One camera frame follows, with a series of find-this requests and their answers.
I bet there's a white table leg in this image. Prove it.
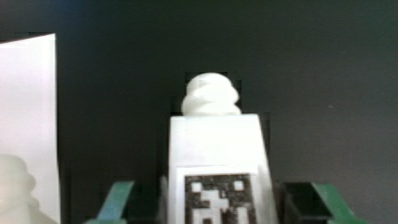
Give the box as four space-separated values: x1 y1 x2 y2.
167 73 279 224
0 154 59 224

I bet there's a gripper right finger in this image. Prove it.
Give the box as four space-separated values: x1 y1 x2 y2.
283 181 363 224

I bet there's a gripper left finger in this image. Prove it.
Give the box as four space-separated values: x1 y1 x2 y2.
84 181 135 224

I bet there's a white sheet with tags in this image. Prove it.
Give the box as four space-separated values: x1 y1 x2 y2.
0 34 61 224

